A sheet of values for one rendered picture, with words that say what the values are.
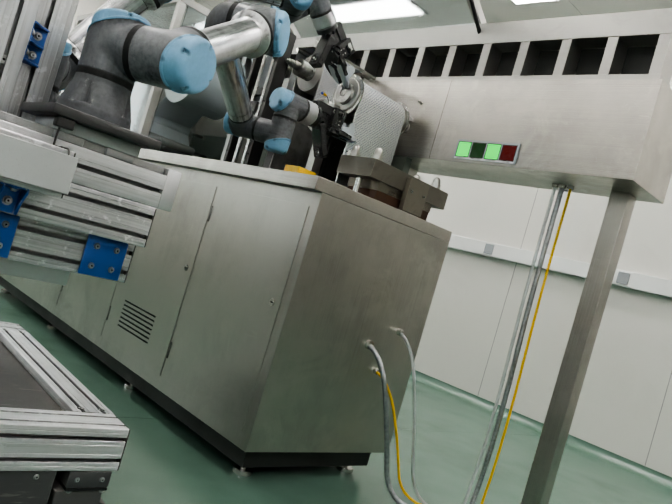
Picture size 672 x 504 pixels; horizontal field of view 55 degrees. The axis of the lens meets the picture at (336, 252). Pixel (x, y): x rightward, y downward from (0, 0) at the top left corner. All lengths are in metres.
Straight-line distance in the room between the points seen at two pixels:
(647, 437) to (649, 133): 2.60
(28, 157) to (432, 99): 1.62
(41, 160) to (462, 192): 4.27
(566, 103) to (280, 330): 1.13
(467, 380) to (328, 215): 3.19
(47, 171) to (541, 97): 1.55
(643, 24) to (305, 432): 1.57
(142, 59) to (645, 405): 3.63
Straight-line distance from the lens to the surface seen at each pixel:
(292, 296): 1.83
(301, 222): 1.86
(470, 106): 2.38
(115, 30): 1.44
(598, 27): 2.27
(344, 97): 2.28
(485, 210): 5.06
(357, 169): 2.09
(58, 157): 1.26
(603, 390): 4.45
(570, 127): 2.15
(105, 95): 1.42
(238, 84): 1.94
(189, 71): 1.37
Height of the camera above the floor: 0.68
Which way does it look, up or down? 1 degrees up
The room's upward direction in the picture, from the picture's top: 17 degrees clockwise
